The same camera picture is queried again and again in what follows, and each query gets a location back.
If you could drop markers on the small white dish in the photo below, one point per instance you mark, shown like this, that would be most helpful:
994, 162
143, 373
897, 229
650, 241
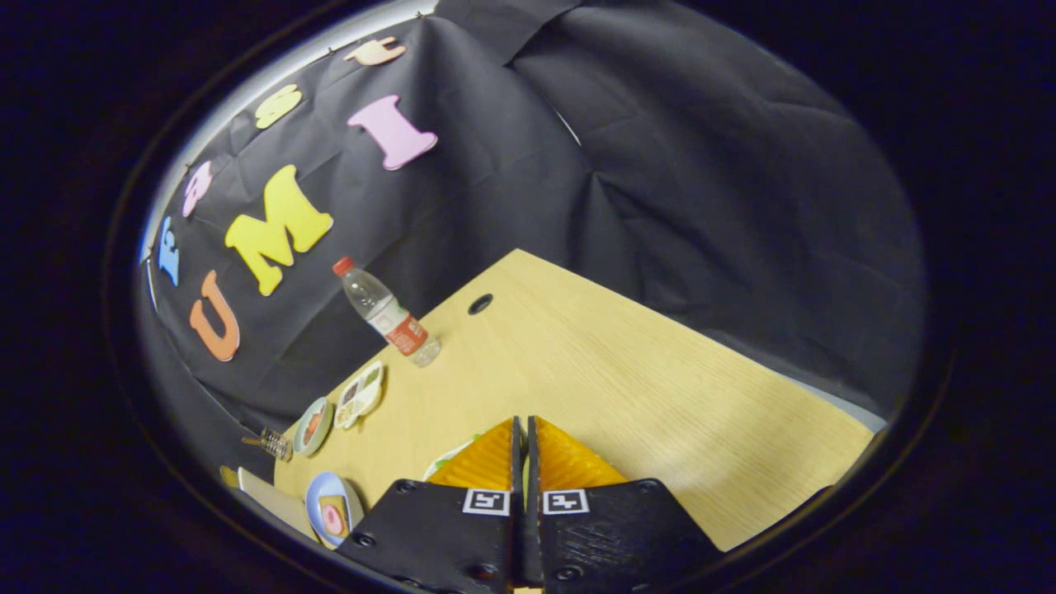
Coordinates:
441, 460

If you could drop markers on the pink ham slice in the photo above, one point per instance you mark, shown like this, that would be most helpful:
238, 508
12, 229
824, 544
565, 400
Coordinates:
333, 520

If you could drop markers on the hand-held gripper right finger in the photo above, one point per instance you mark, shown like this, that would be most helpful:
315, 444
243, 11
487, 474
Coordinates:
610, 536

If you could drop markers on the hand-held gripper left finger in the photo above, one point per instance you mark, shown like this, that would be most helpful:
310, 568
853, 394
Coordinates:
445, 536

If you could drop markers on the white toaster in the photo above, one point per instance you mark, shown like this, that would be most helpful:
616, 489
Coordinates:
272, 499

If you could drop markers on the blue plate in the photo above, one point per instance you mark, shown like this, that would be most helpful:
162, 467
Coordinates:
313, 503

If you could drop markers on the white divided condiment dish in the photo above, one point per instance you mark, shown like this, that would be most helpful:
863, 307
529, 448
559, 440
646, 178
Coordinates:
360, 396

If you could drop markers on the clear red-capped plastic bottle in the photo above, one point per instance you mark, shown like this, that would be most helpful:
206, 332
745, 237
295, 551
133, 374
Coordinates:
388, 313

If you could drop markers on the black backdrop cloth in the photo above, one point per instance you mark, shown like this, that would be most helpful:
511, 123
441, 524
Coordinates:
660, 165

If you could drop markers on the pale green plate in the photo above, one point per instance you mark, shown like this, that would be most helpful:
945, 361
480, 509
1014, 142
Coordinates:
323, 412

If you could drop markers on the red tomato slice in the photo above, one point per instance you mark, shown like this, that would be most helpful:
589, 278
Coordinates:
312, 429

